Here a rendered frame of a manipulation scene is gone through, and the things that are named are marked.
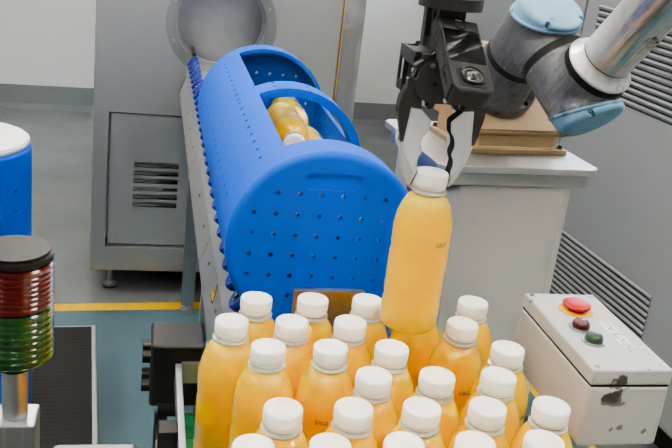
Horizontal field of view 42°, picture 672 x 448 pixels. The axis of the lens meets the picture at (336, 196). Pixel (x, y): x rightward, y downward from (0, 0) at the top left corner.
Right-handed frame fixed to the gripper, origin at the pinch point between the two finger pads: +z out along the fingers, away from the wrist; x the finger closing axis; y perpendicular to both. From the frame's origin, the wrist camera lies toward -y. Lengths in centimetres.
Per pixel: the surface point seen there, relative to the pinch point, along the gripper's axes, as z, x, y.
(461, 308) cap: 19.2, -8.6, 5.4
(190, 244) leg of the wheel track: 99, 13, 219
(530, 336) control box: 22.1, -17.9, 3.5
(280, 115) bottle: 10, 7, 66
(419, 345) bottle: 23.3, -2.9, 3.1
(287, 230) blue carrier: 16.1, 11.8, 23.0
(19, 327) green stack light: 7.4, 41.3, -23.1
